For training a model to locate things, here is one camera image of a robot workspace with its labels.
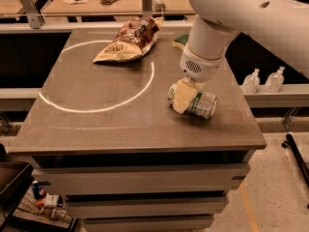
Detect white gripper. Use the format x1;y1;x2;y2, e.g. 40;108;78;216
173;46;222;114

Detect green white 7up can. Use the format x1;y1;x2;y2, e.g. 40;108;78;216
167;82;219;120

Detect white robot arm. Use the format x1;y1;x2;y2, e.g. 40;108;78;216
173;0;309;113

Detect green yellow sponge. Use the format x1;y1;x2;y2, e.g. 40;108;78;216
172;34;189;50

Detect clear sanitizer bottle left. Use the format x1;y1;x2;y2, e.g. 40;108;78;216
241;69;260;94

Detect clear sanitizer bottle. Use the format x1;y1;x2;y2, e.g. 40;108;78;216
265;67;285;92
241;69;260;94

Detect brown chip bag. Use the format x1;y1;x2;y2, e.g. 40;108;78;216
94;16;163;63

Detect clear sanitizer bottle right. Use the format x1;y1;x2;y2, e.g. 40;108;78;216
265;67;285;92

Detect white power strip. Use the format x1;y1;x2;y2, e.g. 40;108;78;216
153;0;166;13

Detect grey drawer cabinet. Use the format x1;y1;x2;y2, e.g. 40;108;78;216
33;152;250;232

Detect black pole on floor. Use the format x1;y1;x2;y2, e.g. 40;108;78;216
282;133;309;188

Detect black handled scissors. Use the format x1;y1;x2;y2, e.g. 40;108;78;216
100;0;120;5

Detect wire basket with bottles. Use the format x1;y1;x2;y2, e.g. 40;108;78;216
14;181;78;228

